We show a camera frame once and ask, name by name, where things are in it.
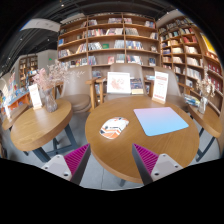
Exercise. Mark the white picture with pink drawing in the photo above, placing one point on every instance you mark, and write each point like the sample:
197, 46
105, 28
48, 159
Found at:
118, 82

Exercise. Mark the small white orange sign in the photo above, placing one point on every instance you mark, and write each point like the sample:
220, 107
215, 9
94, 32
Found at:
35, 96

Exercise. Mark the stack of magazines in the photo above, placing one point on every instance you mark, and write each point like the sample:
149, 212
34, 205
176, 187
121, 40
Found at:
191, 100

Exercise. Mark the wide wooden bookshelf with books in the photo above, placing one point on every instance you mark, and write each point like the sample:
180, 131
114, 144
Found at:
106, 38

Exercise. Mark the dark cover book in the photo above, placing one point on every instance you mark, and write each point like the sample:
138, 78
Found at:
136, 86

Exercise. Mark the glass vase with pink flowers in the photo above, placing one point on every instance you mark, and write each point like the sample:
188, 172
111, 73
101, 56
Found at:
50, 101

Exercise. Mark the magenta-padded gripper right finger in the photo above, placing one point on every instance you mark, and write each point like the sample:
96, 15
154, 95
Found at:
146, 159

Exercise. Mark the white hanging ceiling sign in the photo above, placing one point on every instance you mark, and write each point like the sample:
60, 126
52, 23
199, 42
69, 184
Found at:
40, 25

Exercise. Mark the white red table sign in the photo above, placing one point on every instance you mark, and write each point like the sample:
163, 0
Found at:
160, 86

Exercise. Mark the white orange patterned computer mouse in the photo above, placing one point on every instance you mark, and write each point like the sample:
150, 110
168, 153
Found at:
114, 128

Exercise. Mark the beige upholstered wooden armchair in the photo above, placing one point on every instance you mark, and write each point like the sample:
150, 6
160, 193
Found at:
174, 86
123, 67
76, 88

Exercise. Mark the orange display table with books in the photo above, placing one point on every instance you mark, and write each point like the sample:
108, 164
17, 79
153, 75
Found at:
16, 98

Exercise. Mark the round wooden side table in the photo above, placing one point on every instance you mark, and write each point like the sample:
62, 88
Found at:
38, 125
208, 120

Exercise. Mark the pink blue gradient mouse pad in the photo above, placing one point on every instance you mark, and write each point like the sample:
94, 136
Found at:
160, 120

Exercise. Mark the glass vase with pale flowers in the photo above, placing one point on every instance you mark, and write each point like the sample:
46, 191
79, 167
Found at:
202, 105

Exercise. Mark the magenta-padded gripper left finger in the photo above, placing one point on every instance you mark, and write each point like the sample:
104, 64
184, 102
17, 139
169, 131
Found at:
76, 159

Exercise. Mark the angled wooden bookshelf with books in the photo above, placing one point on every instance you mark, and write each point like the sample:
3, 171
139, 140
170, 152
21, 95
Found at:
186, 50

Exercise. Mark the small distant wooden bookshelf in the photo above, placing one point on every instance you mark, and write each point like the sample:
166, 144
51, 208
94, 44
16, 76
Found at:
28, 66

